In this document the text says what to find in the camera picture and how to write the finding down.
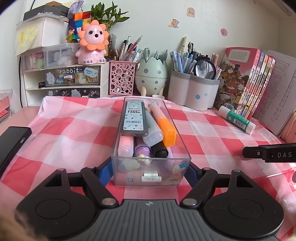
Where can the round pink wall sticker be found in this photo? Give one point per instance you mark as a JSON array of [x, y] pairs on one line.
[[223, 31], [190, 11]]

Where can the black marker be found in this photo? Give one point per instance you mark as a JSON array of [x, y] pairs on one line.
[[160, 150]]

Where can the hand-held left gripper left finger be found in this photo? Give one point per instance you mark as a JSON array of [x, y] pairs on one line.
[[104, 171]]

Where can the plastic bag with yellow contents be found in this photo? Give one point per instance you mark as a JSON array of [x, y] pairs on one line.
[[26, 37]]

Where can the brown cardboard box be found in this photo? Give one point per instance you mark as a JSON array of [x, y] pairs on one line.
[[55, 3]]

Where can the bunch of pens in egg holder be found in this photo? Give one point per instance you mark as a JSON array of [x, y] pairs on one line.
[[146, 53]]

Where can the purple fabric sachet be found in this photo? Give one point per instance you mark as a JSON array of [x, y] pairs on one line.
[[75, 9]]

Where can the clear plastic drawer box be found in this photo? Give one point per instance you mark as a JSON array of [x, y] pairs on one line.
[[150, 166]]

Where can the grey pencil lead case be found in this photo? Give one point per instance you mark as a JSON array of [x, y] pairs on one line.
[[134, 118]]

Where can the bunch of pens in pink holder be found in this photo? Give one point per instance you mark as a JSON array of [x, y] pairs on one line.
[[129, 51]]

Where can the bamboo plant in glass vase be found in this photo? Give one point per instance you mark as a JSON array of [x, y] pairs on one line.
[[104, 11]]

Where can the cartoon animal wall sticker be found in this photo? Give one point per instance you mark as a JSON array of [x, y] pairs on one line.
[[174, 23]]

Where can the white cardboard box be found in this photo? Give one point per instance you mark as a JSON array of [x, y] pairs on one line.
[[50, 30]]

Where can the grey flat box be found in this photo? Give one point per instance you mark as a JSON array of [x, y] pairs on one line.
[[39, 12]]

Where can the pink checked tablecloth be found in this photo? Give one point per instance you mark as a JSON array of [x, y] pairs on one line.
[[69, 143]]

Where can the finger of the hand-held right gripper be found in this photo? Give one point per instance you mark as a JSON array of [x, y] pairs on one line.
[[254, 152]]

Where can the pale teal highlighter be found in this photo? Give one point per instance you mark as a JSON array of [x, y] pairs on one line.
[[153, 134]]

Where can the small clear storage drawer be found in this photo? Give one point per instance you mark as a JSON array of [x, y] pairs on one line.
[[32, 61]]

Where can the egg-shaped pen holder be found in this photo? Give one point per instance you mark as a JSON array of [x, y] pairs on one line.
[[150, 76]]

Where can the clear lidded storage box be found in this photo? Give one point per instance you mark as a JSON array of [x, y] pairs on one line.
[[60, 55]]

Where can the green and white glue stick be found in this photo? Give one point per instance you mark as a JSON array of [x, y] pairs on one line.
[[238, 120]]

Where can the small purple figurine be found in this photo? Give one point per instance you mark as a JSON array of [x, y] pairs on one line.
[[71, 30]]

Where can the pastel cartoon charm pen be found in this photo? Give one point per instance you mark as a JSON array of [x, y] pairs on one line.
[[143, 150]]

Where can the white flower-shaped pen holder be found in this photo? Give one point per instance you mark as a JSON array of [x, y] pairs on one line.
[[189, 92]]

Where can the black magnifying glass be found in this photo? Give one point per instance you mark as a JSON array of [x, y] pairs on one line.
[[204, 68]]

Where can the black smartphone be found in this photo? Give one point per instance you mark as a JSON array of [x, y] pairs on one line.
[[11, 146]]

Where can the pink perforated pen holder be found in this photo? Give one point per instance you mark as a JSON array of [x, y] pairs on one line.
[[122, 78]]

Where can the open book with text pages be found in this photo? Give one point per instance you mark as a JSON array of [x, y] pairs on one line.
[[282, 92]]

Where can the colourful puzzle cube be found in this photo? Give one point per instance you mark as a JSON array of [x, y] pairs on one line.
[[82, 18]]

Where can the pink comic book with cover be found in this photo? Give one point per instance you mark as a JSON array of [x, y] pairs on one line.
[[235, 76]]

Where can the bunch of pens in flower holder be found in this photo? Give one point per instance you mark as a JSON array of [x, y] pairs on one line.
[[182, 62]]

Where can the white desktop drawer organiser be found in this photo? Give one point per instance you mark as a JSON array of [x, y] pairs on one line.
[[32, 78]]

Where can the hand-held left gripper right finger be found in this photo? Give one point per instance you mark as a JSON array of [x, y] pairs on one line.
[[190, 172]]

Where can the orange highlighter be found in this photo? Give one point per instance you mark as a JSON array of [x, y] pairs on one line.
[[166, 129]]

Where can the pink lion toy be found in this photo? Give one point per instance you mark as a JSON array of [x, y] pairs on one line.
[[92, 37]]

